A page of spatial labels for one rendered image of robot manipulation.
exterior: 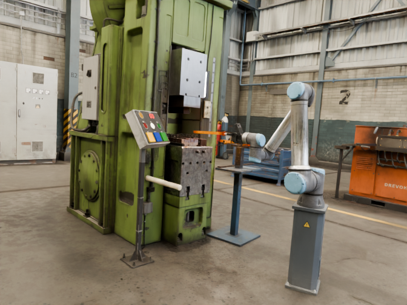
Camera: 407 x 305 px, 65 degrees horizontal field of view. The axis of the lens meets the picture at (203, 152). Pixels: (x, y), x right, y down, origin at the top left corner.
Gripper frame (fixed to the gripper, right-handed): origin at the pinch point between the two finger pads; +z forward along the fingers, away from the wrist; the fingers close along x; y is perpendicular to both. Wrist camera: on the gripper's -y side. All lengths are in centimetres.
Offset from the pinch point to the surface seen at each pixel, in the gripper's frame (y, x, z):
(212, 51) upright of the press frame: -77, 33, 57
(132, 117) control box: -7, -74, 25
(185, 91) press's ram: -33, -12, 42
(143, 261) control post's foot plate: 106, -56, 26
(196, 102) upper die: -24.4, 2.6, 42.2
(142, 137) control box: 6, -70, 17
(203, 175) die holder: 43, 12, 35
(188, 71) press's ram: -50, -9, 43
